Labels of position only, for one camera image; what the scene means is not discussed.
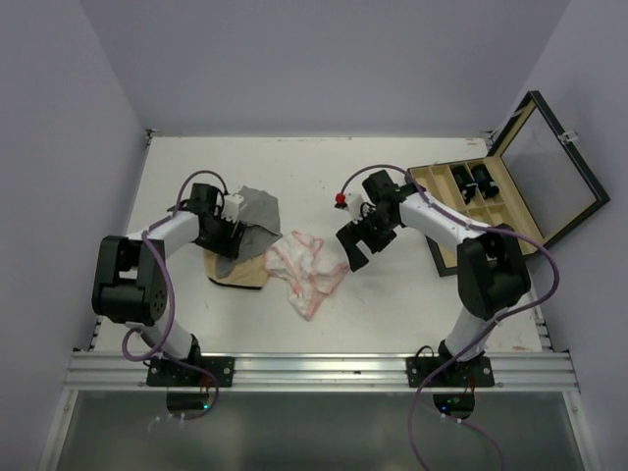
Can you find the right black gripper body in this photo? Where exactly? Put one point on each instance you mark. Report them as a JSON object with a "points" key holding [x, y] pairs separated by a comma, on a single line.
{"points": [[374, 231]]}

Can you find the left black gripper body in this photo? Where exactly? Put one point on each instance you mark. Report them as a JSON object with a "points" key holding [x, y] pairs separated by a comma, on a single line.
{"points": [[220, 240]]}

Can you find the white pink-trimmed underwear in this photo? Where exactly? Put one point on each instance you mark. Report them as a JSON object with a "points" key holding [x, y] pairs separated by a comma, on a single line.
{"points": [[311, 270]]}

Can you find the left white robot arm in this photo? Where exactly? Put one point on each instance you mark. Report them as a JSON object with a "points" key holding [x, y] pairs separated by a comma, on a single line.
{"points": [[133, 286]]}

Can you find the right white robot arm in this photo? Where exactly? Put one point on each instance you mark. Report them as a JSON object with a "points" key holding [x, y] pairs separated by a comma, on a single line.
{"points": [[490, 267]]}

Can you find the beige underwear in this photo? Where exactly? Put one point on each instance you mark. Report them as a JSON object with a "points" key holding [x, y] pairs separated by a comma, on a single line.
{"points": [[249, 275]]}

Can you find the grey underwear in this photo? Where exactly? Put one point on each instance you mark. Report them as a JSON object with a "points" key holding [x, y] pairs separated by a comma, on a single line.
{"points": [[261, 217]]}

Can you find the black rolled item left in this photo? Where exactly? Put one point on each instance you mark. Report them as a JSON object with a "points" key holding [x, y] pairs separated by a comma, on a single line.
{"points": [[464, 182]]}

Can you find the black rolled item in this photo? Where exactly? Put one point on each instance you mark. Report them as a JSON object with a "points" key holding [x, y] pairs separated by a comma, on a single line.
{"points": [[485, 182], [464, 182]]}

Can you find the black rolled item right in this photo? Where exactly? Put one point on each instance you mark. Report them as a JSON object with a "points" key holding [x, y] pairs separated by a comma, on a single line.
{"points": [[485, 182]]}

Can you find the black wooden compartment box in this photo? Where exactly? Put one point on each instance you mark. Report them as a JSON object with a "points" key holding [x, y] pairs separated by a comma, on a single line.
{"points": [[546, 187]]}

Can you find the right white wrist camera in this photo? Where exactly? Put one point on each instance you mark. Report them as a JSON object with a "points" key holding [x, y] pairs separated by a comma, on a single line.
{"points": [[350, 202]]}

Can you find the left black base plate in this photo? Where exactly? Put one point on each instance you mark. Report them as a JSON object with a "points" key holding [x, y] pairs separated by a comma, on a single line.
{"points": [[209, 371]]}

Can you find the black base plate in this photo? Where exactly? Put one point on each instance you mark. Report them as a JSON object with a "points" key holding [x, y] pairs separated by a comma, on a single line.
{"points": [[209, 371], [477, 373]]}

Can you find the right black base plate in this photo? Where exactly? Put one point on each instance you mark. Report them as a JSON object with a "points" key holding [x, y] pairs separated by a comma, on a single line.
{"points": [[477, 373]]}

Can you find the aluminium mounting rail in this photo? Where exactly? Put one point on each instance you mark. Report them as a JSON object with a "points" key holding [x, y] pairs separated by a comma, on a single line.
{"points": [[535, 372]]}

